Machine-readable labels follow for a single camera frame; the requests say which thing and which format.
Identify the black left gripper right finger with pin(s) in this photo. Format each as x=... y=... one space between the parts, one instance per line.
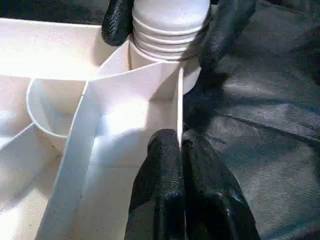
x=215 y=195

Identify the white plastic table top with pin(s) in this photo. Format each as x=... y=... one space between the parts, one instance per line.
x=75 y=100

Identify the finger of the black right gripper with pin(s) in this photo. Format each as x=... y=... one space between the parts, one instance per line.
x=117 y=22
x=222 y=35

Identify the white plastic table leg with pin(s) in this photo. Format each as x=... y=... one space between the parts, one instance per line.
x=170 y=30

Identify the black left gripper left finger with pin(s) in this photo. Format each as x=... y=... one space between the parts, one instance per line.
x=160 y=190

